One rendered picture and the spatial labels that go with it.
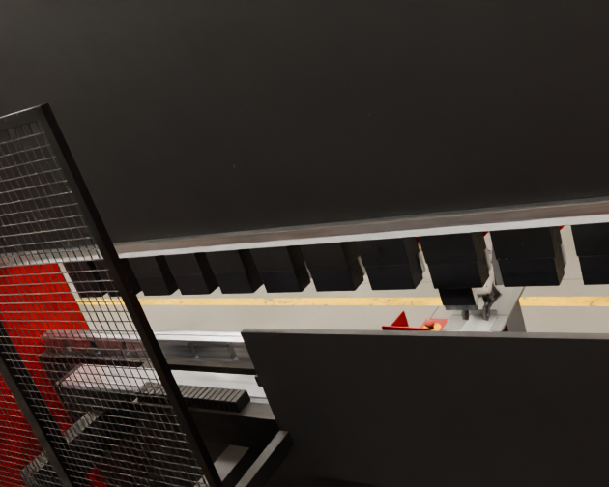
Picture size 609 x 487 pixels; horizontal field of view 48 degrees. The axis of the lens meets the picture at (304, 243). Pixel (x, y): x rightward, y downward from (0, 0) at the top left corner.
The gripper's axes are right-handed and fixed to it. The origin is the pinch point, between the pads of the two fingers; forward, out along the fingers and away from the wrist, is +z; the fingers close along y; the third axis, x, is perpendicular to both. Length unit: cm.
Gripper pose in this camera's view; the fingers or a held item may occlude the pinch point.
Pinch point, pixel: (476, 313)
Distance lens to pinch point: 207.2
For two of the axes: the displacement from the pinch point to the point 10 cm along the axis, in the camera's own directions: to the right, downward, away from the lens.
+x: 5.8, 2.2, 7.8
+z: -0.8, 9.7, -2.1
